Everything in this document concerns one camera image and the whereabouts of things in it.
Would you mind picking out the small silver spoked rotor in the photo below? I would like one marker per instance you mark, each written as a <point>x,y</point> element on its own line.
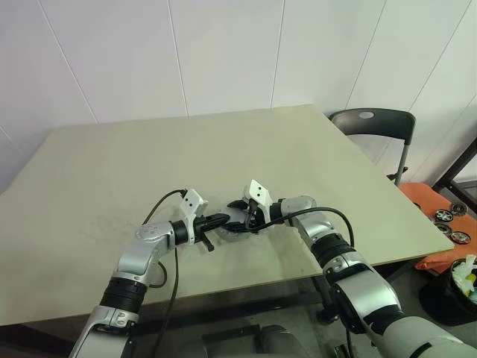
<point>459,237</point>
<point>444,215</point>

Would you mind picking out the orange cloth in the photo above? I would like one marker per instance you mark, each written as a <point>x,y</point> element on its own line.
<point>421,195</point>

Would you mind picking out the dark grey rounded shape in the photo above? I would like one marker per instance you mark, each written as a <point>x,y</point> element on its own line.
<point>279,341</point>

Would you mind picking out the small dark gear disc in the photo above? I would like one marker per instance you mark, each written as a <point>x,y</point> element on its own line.
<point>458,209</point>

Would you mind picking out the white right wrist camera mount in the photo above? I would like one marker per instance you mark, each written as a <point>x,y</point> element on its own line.
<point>259,191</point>

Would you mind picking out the small metal bracket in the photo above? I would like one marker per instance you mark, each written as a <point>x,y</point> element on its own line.
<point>343,351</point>

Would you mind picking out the black plastic chair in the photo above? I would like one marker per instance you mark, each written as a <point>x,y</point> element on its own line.
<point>380,123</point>

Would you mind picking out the black table frame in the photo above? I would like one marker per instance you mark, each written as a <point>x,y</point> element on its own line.
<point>319,294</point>

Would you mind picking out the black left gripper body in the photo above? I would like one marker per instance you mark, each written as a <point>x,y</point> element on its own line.
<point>200,228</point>

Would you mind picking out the white crumpled trash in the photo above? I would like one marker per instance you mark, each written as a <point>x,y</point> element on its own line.
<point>464,272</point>

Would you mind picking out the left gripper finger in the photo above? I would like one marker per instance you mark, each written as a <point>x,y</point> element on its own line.
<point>215,223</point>
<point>218,218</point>

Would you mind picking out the motor stator with copper coils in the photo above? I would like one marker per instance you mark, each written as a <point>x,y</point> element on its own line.
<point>233,237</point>

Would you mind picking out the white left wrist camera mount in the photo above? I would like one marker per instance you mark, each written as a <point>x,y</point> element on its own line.
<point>192,201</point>

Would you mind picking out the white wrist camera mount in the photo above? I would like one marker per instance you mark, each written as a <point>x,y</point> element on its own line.
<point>192,201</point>
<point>259,191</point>

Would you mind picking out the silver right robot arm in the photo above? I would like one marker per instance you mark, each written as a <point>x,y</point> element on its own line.
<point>302,203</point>

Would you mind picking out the black trash bin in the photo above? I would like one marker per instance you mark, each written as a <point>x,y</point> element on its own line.
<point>458,306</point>

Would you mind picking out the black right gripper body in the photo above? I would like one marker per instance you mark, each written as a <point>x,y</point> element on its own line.
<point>253,218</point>

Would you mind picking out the black metal rack frame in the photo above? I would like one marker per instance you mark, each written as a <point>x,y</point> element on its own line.
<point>458,156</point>

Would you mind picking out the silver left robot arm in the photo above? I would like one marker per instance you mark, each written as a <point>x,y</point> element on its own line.
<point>149,233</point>

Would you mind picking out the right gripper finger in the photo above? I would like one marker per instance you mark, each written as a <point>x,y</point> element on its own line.
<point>238,205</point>
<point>238,227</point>

